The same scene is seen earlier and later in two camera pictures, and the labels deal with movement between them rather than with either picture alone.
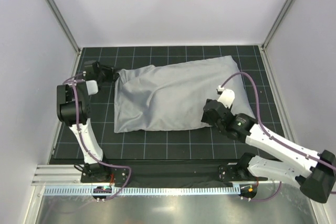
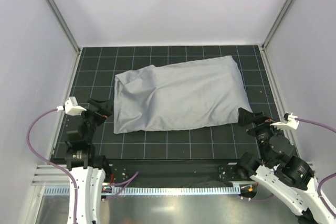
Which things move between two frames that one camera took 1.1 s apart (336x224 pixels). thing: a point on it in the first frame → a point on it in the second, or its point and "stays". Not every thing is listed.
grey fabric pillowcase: (170, 96) stays
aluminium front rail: (57, 174) stays
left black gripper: (104, 71) → (97, 111)
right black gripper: (211, 111) → (255, 121)
